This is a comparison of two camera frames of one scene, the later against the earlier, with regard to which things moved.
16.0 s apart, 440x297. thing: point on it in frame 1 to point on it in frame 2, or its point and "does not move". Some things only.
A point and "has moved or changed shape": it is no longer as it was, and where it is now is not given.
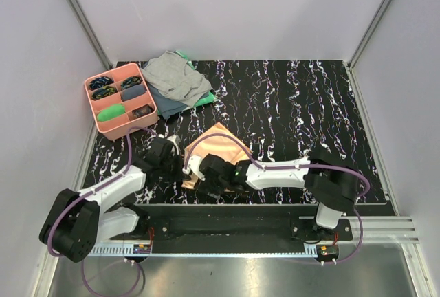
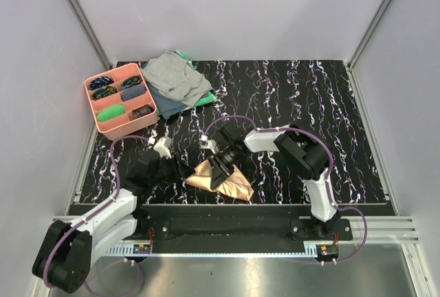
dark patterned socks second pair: (130, 81) does not move
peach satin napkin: (218, 141) has moved or changed shape
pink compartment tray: (119, 100) does not move
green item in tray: (111, 111) does not move
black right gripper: (205, 186) to (219, 169)
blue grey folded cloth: (166, 106) does not move
